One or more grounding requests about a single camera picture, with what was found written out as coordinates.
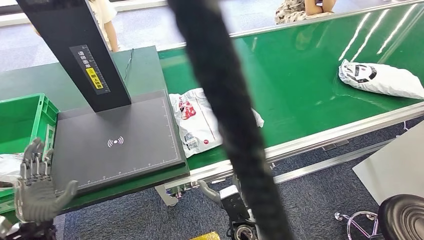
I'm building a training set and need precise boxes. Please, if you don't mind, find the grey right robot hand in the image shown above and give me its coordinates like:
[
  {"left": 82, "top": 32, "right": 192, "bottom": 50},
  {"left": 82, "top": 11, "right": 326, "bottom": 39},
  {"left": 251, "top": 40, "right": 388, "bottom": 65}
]
[{"left": 198, "top": 174, "right": 244, "bottom": 209}]

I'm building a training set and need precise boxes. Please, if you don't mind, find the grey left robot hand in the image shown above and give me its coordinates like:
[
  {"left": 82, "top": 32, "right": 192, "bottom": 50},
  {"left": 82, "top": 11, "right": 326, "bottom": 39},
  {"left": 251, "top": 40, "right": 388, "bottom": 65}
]
[{"left": 14, "top": 138, "right": 79, "bottom": 223}]

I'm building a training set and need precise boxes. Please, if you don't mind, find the white package with red print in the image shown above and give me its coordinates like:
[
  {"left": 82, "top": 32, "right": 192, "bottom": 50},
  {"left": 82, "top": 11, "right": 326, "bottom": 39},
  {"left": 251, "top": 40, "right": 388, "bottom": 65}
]
[{"left": 0, "top": 152, "right": 26, "bottom": 186}]

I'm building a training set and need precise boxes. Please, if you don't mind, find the white package red black print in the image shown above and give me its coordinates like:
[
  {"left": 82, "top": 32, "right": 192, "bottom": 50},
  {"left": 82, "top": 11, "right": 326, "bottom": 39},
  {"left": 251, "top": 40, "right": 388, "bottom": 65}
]
[{"left": 168, "top": 87, "right": 265, "bottom": 159}]

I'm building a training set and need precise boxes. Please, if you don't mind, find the aluminium conveyor lower bar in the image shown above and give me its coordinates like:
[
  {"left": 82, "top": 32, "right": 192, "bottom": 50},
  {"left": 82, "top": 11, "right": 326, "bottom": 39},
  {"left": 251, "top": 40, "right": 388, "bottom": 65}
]
[{"left": 273, "top": 139, "right": 397, "bottom": 185}]

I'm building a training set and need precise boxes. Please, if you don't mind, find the green conveyor belt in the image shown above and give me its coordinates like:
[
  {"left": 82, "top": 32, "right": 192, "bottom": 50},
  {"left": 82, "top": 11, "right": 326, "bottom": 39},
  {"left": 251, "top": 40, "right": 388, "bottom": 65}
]
[{"left": 158, "top": 3, "right": 424, "bottom": 171}]

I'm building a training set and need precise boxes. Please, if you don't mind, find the white package with black print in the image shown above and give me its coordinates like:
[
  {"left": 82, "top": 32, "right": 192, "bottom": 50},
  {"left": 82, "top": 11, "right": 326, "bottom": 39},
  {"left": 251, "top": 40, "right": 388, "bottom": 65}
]
[{"left": 338, "top": 59, "right": 424, "bottom": 101}]

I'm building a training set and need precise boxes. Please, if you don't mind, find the yellow block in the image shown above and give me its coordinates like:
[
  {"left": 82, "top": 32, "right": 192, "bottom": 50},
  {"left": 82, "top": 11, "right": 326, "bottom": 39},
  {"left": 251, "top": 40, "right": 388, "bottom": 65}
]
[{"left": 189, "top": 231, "right": 221, "bottom": 240}]

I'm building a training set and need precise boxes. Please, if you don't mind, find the green plastic crate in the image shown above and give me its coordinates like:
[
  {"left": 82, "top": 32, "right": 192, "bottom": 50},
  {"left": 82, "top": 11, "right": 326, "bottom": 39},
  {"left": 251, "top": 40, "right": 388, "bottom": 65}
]
[{"left": 0, "top": 93, "right": 61, "bottom": 215}]

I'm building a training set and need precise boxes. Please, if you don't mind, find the chrome stool base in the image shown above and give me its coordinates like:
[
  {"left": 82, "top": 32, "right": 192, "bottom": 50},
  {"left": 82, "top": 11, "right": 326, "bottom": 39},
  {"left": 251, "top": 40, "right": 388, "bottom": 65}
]
[{"left": 333, "top": 210, "right": 380, "bottom": 240}]

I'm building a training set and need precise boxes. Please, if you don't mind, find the black scanner column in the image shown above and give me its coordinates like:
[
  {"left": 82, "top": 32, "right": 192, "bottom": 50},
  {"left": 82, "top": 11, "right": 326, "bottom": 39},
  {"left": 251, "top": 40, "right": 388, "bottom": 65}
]
[{"left": 15, "top": 0, "right": 132, "bottom": 114}]

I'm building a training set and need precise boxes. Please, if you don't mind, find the pale grey panel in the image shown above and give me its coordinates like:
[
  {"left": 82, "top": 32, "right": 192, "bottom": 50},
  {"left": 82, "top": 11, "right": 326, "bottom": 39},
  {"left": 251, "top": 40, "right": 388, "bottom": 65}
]
[{"left": 352, "top": 120, "right": 424, "bottom": 206}]

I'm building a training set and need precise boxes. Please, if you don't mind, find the person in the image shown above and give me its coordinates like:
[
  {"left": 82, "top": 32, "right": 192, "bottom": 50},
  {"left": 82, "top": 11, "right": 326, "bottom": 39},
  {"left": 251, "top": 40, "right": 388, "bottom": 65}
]
[
  {"left": 32, "top": 0, "right": 120, "bottom": 54},
  {"left": 274, "top": 0, "right": 338, "bottom": 25}
]

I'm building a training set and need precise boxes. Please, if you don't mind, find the black stool seat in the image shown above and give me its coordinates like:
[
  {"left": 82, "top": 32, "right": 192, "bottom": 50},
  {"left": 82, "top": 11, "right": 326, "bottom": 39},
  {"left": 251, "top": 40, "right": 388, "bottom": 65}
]
[{"left": 377, "top": 194, "right": 424, "bottom": 240}]

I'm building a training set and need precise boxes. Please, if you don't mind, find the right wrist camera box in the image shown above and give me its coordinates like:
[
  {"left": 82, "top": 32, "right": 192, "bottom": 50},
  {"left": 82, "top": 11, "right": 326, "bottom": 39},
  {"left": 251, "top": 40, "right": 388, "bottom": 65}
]
[{"left": 218, "top": 185, "right": 250, "bottom": 220}]

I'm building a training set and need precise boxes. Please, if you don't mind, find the grey conveyor foot bracket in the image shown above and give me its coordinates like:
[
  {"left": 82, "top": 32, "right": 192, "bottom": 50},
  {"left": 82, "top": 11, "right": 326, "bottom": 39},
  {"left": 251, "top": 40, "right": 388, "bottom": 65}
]
[{"left": 154, "top": 183, "right": 180, "bottom": 208}]

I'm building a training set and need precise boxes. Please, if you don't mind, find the black scanner base plate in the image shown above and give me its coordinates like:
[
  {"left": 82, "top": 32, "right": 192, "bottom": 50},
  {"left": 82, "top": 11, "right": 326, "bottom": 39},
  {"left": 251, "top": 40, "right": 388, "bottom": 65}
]
[{"left": 51, "top": 89, "right": 186, "bottom": 196}]

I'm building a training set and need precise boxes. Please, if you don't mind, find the black braided cable sleeve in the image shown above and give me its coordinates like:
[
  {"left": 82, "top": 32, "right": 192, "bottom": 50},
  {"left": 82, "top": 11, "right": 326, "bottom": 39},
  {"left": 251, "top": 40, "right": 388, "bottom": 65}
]
[{"left": 166, "top": 0, "right": 296, "bottom": 240}]

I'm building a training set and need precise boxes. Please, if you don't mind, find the aluminium conveyor side rail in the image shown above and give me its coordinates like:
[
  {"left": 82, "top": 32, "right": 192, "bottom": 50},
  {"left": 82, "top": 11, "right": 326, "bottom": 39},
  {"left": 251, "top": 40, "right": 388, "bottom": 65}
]
[
  {"left": 156, "top": 0, "right": 424, "bottom": 52},
  {"left": 164, "top": 101, "right": 424, "bottom": 196}
]

